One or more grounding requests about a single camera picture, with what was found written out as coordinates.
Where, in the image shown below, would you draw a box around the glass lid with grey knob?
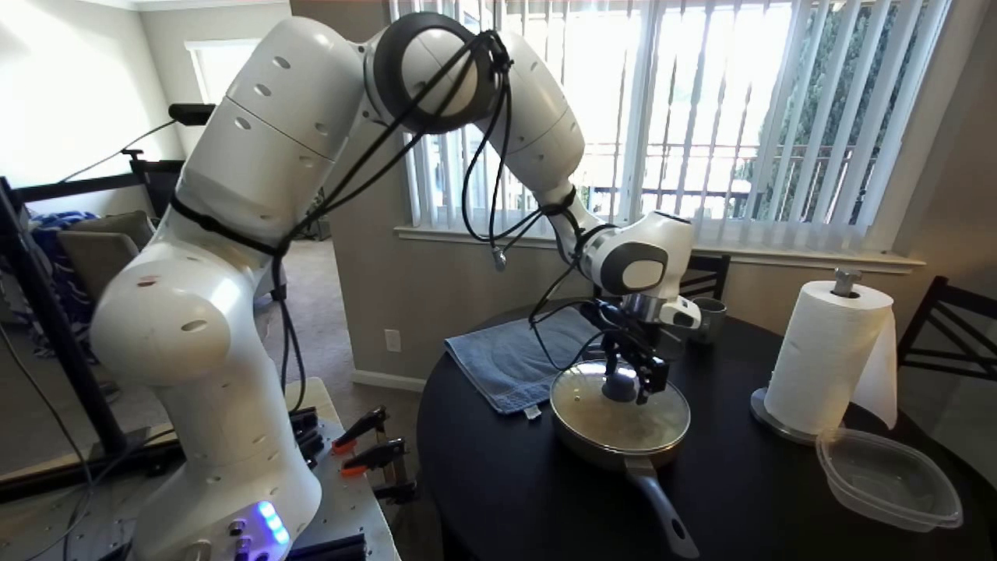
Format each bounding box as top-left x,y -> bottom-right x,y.
548,363 -> 691,455

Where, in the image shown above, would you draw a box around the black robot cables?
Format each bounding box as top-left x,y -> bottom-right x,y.
169,27 -> 604,419

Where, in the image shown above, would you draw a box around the clear plastic container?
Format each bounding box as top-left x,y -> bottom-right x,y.
817,431 -> 964,534

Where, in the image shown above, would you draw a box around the white vertical window blinds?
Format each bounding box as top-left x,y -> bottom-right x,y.
386,0 -> 954,252

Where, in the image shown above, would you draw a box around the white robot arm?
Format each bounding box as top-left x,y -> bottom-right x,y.
90,14 -> 701,561

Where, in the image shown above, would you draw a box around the white wall outlet plate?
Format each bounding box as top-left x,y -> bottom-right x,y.
383,327 -> 401,352

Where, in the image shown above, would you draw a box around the blue towel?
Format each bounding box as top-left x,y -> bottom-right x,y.
445,308 -> 602,419

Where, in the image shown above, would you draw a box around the round black table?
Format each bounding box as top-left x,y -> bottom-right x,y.
418,319 -> 997,561

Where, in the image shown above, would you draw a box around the grey pan with handle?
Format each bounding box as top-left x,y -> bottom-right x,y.
548,363 -> 697,557

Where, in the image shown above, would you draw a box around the paper towel roll on holder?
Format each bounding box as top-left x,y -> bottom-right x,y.
752,268 -> 897,447

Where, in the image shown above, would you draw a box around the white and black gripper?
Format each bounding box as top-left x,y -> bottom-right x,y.
584,298 -> 703,401

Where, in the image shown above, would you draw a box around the dark wooden chair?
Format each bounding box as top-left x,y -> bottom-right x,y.
897,277 -> 997,381

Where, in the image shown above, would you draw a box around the black clamp with orange tips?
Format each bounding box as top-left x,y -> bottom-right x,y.
330,409 -> 405,478

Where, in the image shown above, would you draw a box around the black metal stand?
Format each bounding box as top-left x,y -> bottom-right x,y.
0,179 -> 183,503

